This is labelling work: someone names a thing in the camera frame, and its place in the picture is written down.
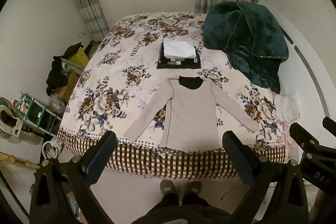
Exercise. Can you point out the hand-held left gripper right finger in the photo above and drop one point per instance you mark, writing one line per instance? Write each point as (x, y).
(237, 159)

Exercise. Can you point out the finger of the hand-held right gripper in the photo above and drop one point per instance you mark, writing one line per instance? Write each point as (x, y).
(330, 125)
(304, 134)

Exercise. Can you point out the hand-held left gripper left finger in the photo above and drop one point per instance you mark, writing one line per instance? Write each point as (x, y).
(90, 165)

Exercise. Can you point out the beige long-sleeve shirt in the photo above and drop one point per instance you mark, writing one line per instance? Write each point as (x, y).
(189, 113)

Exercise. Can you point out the black clothes pile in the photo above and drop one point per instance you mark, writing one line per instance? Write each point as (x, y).
(59, 73)

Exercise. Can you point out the pink bed sheet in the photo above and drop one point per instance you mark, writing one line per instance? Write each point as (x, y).
(290, 145)

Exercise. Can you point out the white crumpled cloth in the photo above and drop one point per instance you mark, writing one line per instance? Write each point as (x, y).
(287, 107)

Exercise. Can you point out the person's right slipper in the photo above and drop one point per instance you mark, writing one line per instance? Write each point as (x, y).
(194, 188)

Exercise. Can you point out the white bed headboard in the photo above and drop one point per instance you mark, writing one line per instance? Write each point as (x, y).
(312, 69)

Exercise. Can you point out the clear plastic bag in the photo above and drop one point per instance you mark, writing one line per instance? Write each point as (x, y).
(56, 107)

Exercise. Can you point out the green storage rack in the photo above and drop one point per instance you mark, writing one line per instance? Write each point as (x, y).
(39, 113)

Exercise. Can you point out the person's dark pants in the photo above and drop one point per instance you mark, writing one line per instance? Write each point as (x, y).
(181, 209)

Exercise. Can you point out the cardboard box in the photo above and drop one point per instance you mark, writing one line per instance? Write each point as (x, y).
(68, 87)

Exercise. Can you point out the floral bedspread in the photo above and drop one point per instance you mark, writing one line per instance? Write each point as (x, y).
(118, 82)

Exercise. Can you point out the yellow box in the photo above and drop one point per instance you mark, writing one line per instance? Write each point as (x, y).
(80, 58)

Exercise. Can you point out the dark green blanket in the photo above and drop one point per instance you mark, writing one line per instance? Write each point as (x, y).
(244, 37)

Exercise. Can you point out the black folded garment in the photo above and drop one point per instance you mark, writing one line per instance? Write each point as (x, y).
(162, 66)

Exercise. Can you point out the white folded garment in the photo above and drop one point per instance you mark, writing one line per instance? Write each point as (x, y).
(178, 48)

